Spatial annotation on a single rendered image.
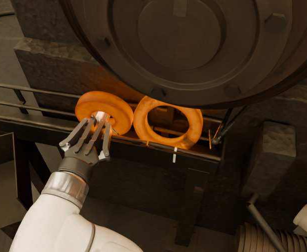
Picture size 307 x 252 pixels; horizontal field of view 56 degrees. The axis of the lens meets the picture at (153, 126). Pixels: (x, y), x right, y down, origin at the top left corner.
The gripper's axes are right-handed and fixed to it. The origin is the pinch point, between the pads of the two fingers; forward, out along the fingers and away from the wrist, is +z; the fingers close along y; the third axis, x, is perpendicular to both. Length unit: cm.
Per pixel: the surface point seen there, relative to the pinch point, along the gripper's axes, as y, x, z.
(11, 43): -131, -82, 107
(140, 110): 9.7, 1.3, 1.6
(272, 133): 42.2, 2.2, 1.7
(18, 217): -15.8, -15.4, -27.8
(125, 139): 6.2, -6.5, -3.1
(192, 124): 23.2, -0.1, 1.5
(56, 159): -48, -78, 19
